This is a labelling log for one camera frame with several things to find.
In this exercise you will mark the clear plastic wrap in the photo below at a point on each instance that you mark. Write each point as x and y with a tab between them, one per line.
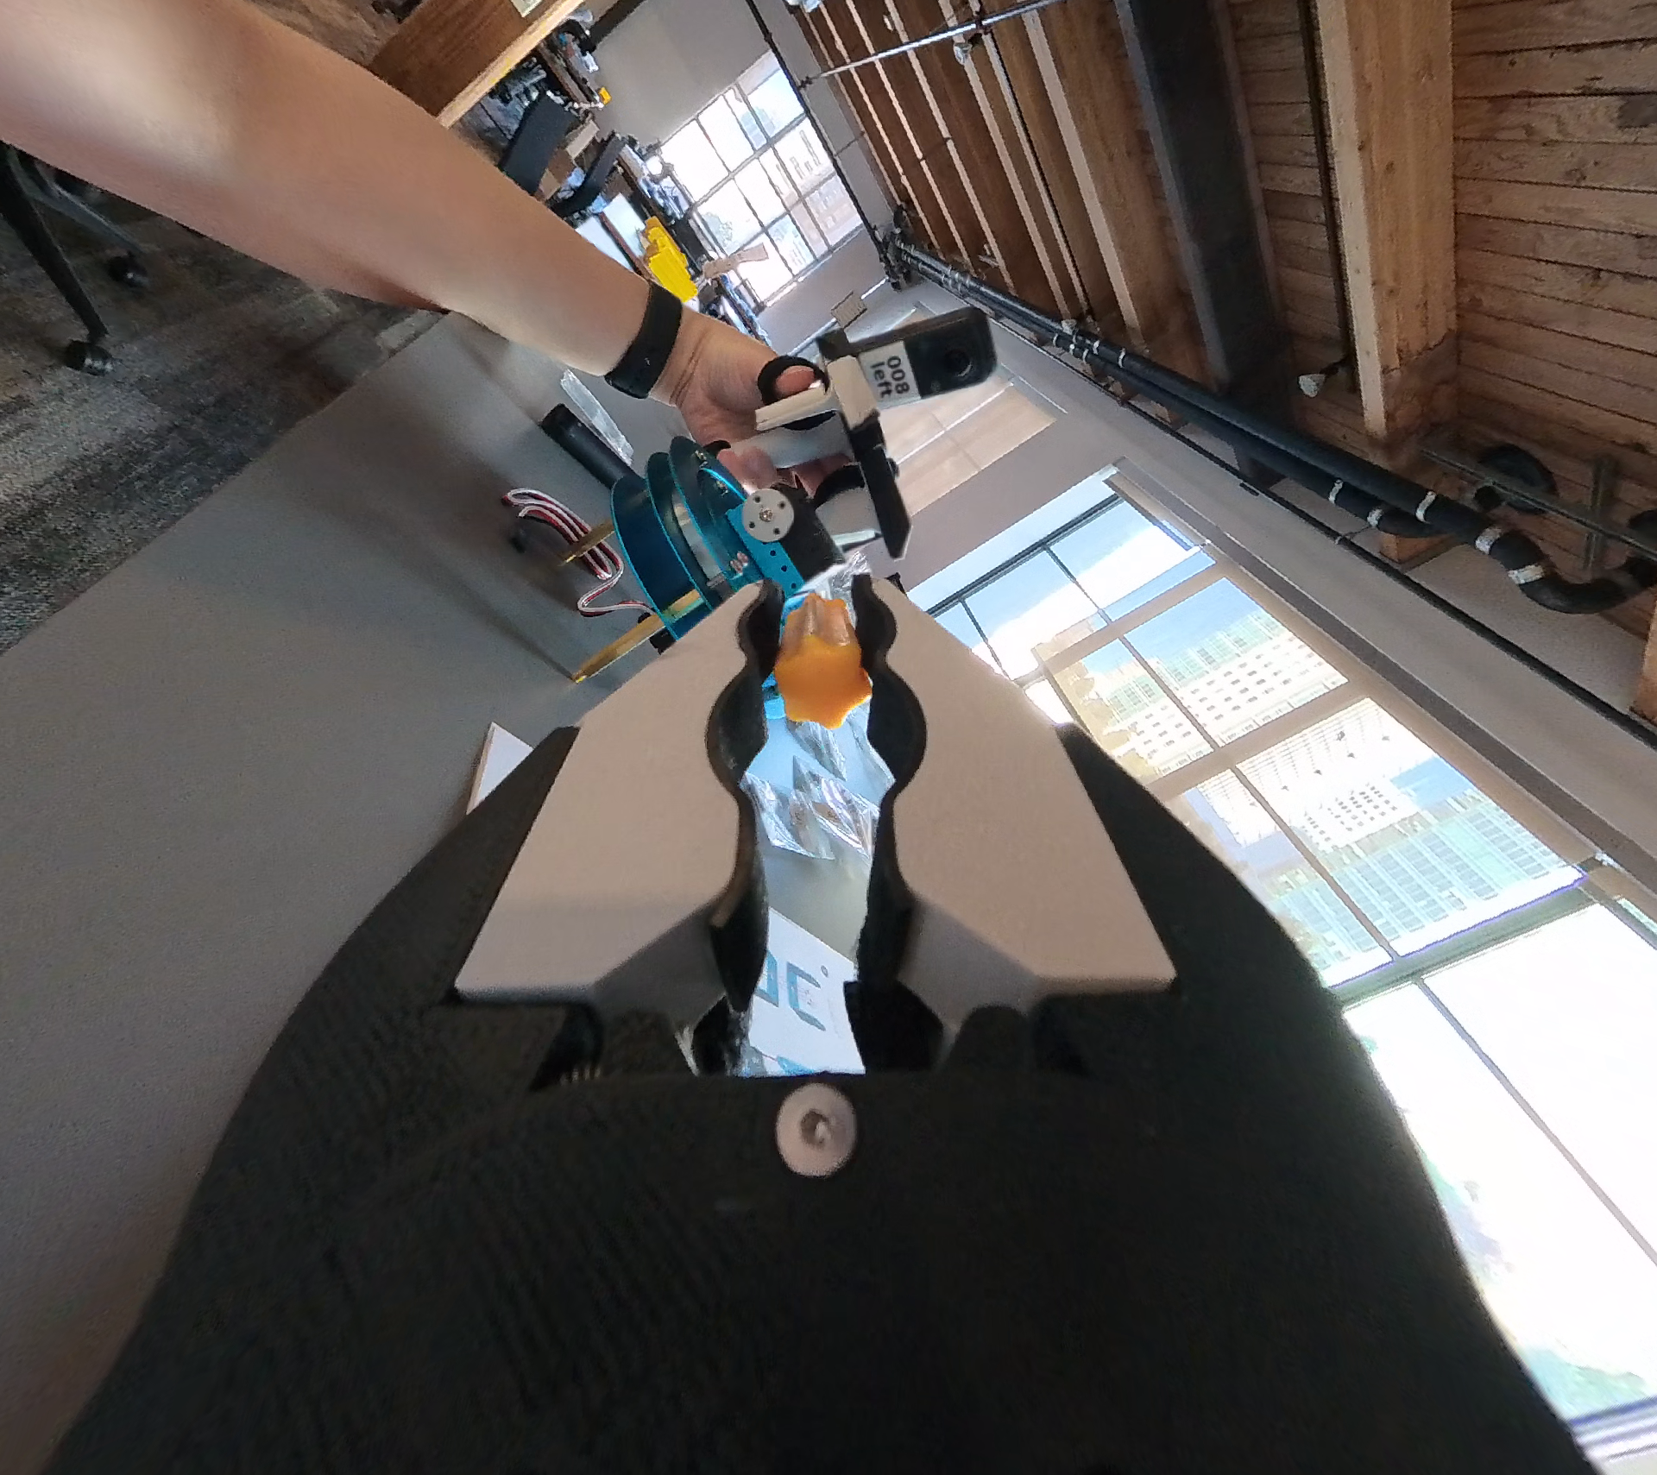
599	398

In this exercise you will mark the black cylinder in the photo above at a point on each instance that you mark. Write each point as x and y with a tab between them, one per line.
585	443

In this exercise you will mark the black ceiling pipe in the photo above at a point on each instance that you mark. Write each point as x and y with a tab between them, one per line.
1243	427

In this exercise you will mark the person's left forearm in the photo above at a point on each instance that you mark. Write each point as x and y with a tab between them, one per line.
259	116

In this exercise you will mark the person's left hand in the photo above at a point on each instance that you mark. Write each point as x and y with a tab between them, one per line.
716	388

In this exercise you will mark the black wristband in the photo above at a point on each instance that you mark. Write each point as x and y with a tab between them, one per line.
644	343

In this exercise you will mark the small clear screw bag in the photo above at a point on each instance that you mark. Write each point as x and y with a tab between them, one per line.
810	802

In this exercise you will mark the grey desk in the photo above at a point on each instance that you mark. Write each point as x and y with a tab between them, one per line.
323	660

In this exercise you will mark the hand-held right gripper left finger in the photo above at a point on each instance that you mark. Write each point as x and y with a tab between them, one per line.
608	841

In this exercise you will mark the blue toy robot arm base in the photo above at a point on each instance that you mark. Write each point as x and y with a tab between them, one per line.
692	536

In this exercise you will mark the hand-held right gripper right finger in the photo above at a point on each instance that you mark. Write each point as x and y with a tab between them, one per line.
1017	841

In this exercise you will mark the large window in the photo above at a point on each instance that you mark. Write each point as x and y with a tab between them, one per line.
1359	828

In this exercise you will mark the distant grid window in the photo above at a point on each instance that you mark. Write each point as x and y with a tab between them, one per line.
757	181

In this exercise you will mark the yellow bin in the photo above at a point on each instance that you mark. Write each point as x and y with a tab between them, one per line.
667	261

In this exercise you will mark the black office chair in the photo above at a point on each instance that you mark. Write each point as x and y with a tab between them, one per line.
59	245

